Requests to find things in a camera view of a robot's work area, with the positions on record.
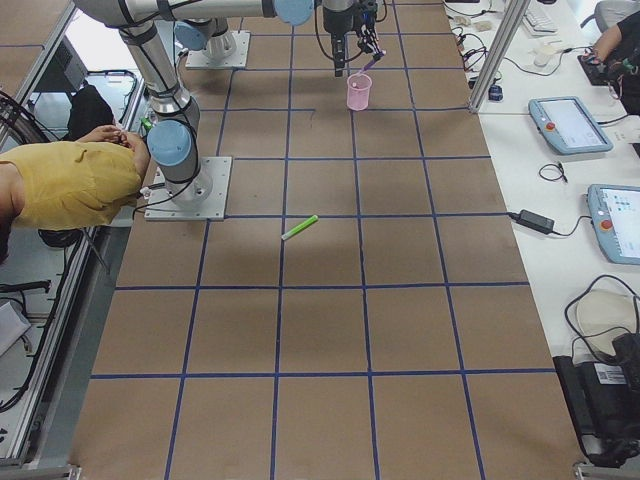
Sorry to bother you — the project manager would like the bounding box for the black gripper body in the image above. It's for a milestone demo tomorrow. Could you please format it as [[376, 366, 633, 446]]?
[[322, 0, 366, 35]]

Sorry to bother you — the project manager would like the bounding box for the purple pen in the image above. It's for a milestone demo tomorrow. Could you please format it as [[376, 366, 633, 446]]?
[[358, 50, 386, 74]]

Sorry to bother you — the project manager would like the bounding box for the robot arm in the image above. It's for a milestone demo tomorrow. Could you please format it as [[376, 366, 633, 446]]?
[[174, 1, 386, 77], [75, 1, 316, 206]]

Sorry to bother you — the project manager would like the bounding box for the pink mesh cup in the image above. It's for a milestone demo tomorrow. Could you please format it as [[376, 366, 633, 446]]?
[[346, 73, 372, 111]]

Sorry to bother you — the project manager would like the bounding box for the green pen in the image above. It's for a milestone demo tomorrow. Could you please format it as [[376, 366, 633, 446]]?
[[281, 215, 319, 241]]

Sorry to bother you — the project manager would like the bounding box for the upper teach pendant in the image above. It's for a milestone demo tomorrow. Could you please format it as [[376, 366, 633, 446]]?
[[528, 96, 613, 155]]

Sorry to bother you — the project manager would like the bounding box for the teach pendant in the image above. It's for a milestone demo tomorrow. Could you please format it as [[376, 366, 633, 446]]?
[[528, 96, 613, 155], [587, 184, 639, 265]]

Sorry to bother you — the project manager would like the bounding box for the black power adapter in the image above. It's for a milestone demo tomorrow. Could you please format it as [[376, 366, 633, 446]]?
[[518, 209, 555, 235]]

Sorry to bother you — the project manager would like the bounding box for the person in yellow shirt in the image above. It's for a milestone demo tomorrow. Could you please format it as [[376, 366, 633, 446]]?
[[1, 125, 151, 260]]

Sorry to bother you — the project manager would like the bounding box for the lower teach pendant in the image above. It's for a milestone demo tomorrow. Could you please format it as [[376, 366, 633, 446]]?
[[587, 184, 639, 265]]

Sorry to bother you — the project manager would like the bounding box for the aluminium frame post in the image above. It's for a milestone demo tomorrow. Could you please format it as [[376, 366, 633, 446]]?
[[468, 0, 529, 113]]

